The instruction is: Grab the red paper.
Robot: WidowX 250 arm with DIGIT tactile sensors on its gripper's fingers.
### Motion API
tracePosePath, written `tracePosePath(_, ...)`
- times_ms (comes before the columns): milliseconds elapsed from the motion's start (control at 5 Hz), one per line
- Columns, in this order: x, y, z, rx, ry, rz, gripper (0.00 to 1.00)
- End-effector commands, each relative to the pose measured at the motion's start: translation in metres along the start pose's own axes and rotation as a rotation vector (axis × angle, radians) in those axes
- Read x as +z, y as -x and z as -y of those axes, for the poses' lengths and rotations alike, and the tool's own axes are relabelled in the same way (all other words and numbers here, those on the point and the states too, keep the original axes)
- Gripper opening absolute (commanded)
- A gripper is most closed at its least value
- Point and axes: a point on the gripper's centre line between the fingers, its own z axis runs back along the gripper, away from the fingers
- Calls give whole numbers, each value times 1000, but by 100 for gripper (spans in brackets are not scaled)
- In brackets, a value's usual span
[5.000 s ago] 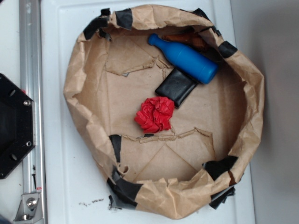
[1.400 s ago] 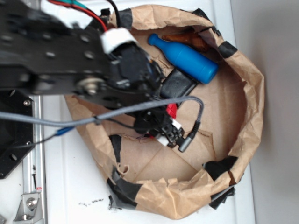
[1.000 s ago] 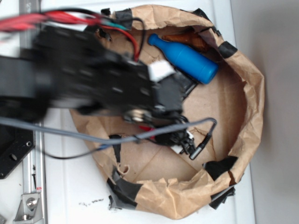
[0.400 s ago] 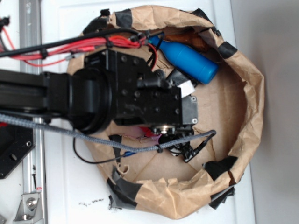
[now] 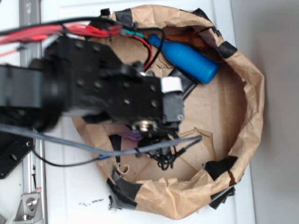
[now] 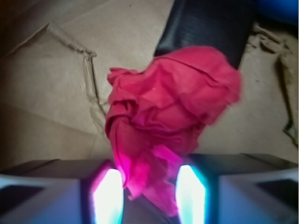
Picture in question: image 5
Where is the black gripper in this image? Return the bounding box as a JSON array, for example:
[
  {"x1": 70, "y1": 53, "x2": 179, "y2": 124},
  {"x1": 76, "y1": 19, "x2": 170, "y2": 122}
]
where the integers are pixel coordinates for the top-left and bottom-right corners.
[{"x1": 70, "y1": 39, "x2": 184, "y2": 136}]

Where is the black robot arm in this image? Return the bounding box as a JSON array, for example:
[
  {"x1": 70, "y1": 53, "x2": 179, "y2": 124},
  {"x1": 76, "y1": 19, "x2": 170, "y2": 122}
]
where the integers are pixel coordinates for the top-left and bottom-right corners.
[{"x1": 0, "y1": 37, "x2": 184, "y2": 136}]

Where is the black leather wallet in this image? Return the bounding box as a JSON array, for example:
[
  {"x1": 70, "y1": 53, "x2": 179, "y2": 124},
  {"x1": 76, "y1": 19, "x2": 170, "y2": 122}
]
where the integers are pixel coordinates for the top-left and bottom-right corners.
[{"x1": 169, "y1": 68, "x2": 198, "y2": 100}]

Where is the blue plastic bottle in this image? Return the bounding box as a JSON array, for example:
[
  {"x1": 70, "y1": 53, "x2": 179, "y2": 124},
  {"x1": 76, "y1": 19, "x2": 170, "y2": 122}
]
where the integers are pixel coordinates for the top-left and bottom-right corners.
[{"x1": 149, "y1": 34, "x2": 219, "y2": 84}]

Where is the brown paper bag bin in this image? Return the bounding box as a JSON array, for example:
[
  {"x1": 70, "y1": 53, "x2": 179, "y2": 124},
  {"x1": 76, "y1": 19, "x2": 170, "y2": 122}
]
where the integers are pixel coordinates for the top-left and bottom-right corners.
[{"x1": 71, "y1": 4, "x2": 265, "y2": 220}]

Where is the grey braided cable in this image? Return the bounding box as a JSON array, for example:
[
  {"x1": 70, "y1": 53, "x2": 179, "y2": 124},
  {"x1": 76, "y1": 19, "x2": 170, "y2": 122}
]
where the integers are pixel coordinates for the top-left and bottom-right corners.
[{"x1": 0, "y1": 123, "x2": 203, "y2": 157}]

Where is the thin black cable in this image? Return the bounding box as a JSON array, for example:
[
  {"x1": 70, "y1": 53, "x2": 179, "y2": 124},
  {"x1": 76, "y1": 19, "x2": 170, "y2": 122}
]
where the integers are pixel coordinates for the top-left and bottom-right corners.
[{"x1": 30, "y1": 149, "x2": 110, "y2": 167}]

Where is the aluminium extrusion rail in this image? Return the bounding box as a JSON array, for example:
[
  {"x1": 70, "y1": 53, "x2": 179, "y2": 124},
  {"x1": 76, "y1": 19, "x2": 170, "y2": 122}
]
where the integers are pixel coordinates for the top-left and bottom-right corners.
[{"x1": 18, "y1": 0, "x2": 48, "y2": 224}]

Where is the red wire bundle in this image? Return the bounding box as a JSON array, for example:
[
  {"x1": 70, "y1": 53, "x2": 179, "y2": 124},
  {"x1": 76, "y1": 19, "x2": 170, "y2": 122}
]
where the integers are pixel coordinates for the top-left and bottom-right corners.
[{"x1": 0, "y1": 24, "x2": 155, "y2": 70}]

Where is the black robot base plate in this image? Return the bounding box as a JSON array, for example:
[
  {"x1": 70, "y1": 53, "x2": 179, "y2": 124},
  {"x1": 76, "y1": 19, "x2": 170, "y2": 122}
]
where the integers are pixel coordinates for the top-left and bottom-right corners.
[{"x1": 0, "y1": 132, "x2": 35, "y2": 180}]

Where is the metal corner bracket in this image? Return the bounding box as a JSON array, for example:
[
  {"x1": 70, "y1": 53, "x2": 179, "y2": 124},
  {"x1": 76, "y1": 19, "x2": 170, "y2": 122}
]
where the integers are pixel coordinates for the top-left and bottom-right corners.
[{"x1": 13, "y1": 193, "x2": 43, "y2": 224}]

